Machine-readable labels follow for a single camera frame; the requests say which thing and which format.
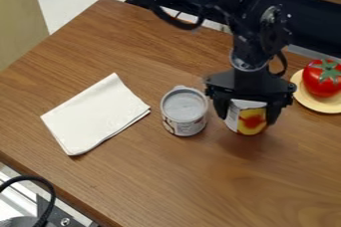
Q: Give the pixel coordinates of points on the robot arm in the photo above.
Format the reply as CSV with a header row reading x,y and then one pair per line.
x,y
248,15

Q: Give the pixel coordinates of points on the silver can with red label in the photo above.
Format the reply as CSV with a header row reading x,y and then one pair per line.
x,y
184,111

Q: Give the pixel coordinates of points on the yellow and red can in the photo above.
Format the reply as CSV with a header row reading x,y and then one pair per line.
x,y
247,118

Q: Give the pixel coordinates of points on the white cloth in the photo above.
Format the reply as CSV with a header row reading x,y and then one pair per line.
x,y
95,114

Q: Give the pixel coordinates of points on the red toy tomato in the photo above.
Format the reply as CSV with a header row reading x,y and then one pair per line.
x,y
322,77

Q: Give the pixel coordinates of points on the yellow plate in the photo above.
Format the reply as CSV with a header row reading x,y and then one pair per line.
x,y
318,103

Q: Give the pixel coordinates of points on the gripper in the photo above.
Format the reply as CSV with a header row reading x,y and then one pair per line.
x,y
248,83

